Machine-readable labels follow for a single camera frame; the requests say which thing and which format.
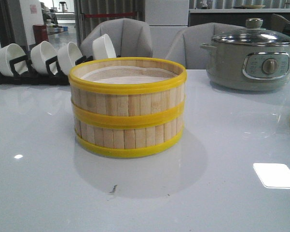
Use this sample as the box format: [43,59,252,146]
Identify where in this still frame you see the bamboo steamer tray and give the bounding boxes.
[69,57,187,129]
[74,116,183,158]

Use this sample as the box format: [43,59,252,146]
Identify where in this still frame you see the left grey upholstered chair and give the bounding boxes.
[80,18,153,58]

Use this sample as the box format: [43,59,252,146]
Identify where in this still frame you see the grey upholstered chair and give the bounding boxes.
[80,18,153,58]
[165,22,241,70]

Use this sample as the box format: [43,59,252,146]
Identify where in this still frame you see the right grey upholstered chair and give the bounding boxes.
[165,22,241,70]

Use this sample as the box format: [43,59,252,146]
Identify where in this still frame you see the white ceramic bowl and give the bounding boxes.
[92,34,116,60]
[57,42,83,75]
[0,43,25,76]
[30,41,57,75]

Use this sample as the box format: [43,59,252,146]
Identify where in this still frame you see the white cabinet boxes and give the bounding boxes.
[144,0,189,58]

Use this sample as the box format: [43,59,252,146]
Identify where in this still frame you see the grey electric cooking pot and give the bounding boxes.
[200,42,290,91]

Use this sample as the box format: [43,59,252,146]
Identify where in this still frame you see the black bowl rack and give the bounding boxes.
[0,55,95,86]

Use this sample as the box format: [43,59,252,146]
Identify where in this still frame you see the red bin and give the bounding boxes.
[32,24,48,45]

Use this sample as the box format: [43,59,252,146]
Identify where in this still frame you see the glass pot lid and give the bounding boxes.
[212,18,290,46]

